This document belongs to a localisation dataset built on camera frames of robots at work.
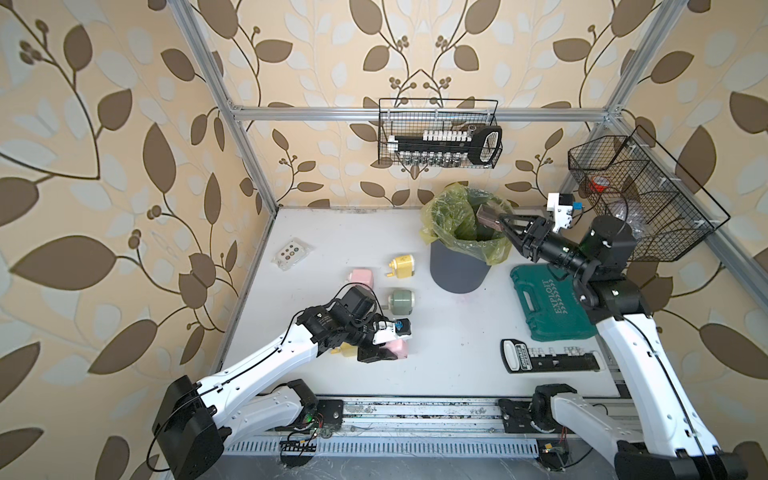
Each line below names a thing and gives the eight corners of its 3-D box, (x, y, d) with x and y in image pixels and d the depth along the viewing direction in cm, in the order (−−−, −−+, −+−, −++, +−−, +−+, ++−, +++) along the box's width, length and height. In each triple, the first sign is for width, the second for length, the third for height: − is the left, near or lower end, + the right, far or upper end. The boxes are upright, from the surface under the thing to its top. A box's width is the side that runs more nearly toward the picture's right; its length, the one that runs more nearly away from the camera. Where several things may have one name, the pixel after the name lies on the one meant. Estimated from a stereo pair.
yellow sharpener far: (387, 278, 101) (386, 267, 96) (387, 266, 105) (386, 254, 99) (413, 278, 101) (414, 267, 96) (413, 266, 105) (414, 254, 99)
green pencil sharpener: (389, 315, 94) (388, 303, 88) (389, 302, 97) (388, 289, 91) (413, 315, 94) (414, 303, 88) (413, 302, 97) (414, 289, 91)
